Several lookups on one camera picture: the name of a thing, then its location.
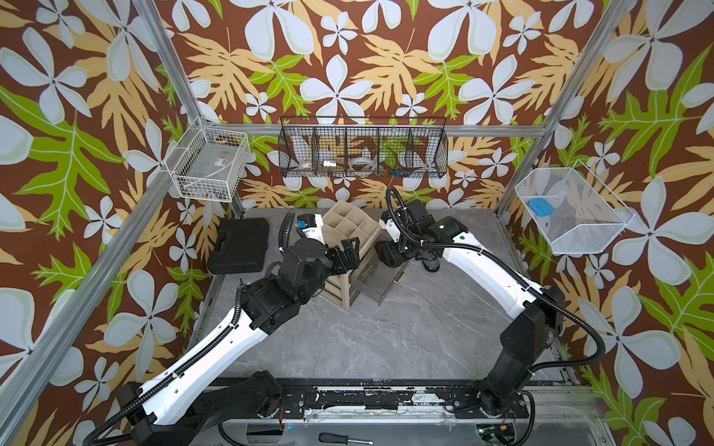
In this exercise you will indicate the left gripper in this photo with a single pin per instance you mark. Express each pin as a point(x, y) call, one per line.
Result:
point(348, 256)

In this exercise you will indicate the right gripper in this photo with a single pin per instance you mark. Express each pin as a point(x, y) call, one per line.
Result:
point(389, 251)

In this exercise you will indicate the beige drawer organizer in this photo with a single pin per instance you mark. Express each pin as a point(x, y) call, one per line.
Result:
point(354, 233)

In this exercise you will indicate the grey drawer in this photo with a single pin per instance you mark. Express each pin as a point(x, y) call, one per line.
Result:
point(374, 279)

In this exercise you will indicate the black computer mouse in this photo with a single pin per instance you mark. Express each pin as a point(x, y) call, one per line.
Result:
point(430, 261)

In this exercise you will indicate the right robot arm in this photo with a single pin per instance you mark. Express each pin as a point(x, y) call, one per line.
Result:
point(537, 313)

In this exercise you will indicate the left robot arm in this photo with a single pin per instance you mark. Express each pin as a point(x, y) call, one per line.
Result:
point(176, 405)

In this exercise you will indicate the black plastic case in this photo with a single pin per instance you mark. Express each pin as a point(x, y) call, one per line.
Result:
point(241, 246)

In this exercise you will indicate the blue object in basket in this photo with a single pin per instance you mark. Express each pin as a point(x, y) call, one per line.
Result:
point(541, 207)

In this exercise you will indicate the white mesh basket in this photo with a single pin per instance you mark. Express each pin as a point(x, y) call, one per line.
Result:
point(588, 215)

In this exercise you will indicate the black screwdriver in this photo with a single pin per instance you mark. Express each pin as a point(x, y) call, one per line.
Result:
point(331, 438)

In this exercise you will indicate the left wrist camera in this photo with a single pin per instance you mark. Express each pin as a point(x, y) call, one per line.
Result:
point(310, 226)

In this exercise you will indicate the black wire basket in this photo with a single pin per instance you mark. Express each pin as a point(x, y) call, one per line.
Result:
point(401, 147)

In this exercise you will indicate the white wire basket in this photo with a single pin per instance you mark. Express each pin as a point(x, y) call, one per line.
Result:
point(208, 161)

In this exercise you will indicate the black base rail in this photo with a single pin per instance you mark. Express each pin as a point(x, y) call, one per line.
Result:
point(452, 397)

